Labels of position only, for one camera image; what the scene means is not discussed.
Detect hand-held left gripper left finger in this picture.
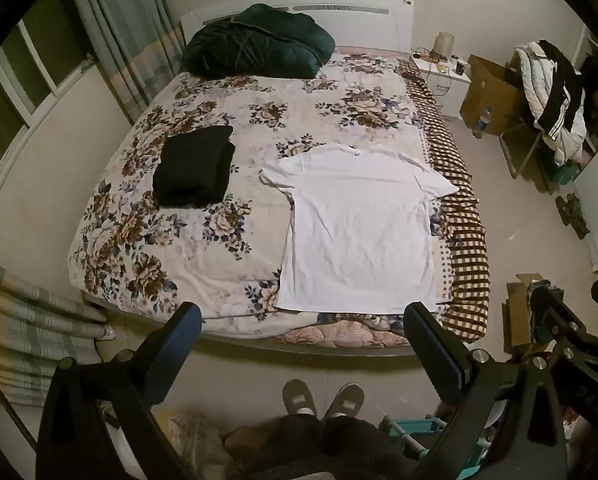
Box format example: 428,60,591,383
35,302,203,480

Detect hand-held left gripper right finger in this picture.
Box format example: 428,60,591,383
403,301,567,480

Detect white t-shirt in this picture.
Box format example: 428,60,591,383
259,142,460,313

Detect black folded clothes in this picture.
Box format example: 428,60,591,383
152,125,236,208

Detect small cardboard box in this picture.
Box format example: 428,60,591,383
504,272,546,350

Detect dark patterned slipper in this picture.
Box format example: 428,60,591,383
566,210,591,240
556,194,582,222

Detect floral blanket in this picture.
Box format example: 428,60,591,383
68,52,450,346

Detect teal rack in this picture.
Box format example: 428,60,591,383
381,414,495,480

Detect pink floral mattress pad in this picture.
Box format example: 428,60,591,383
199,310,415,350

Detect grey slipper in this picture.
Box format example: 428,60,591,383
282,379,320,418
324,383,365,421

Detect brown checkered blanket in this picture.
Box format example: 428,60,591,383
404,57,491,343

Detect person's right leg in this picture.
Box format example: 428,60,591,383
324,417,396,480

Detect person's leg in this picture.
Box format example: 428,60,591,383
324,417,396,480
241,412,326,480

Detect person's left leg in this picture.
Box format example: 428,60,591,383
241,412,326,480

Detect metal folding chair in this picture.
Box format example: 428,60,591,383
499,112,555,192

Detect green striped curtain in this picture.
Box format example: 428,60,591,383
0,252,114,408
68,0,187,126

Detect black garment with white stripes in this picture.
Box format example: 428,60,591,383
536,39,588,137

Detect large cardboard box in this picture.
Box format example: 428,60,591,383
459,55,527,136

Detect white nightstand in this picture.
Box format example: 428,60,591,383
411,52,472,121

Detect window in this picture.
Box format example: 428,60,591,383
0,17,97,196

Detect dark green duvet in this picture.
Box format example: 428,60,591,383
181,3,336,80

